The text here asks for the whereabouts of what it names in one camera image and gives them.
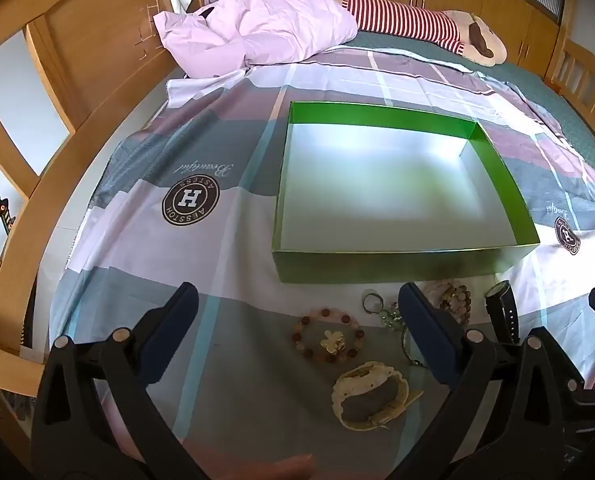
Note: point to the wooden headboard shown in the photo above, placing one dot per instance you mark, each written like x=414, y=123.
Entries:
x=92, y=35

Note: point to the green crystal ornament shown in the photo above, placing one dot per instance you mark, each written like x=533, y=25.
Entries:
x=390, y=316

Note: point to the cream wrist watch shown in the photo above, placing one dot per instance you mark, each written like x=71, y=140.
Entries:
x=377, y=371

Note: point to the wooden footboard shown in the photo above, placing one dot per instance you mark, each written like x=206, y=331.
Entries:
x=585, y=77

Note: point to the black wrist watch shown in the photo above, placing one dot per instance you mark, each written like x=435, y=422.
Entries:
x=502, y=305

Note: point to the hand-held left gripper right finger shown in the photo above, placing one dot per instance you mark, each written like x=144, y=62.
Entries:
x=420, y=317

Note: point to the pink quilt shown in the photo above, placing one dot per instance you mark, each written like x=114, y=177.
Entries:
x=277, y=25

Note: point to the thin dark bangle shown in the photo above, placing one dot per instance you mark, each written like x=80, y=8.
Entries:
x=404, y=347

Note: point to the printed plaid bedsheet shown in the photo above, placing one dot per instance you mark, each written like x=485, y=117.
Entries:
x=227, y=125

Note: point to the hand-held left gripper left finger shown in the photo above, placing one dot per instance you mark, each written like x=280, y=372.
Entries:
x=170, y=325

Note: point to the striped plush toy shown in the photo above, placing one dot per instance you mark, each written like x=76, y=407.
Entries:
x=402, y=17

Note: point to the green cardboard box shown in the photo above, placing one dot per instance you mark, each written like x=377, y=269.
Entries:
x=297, y=267

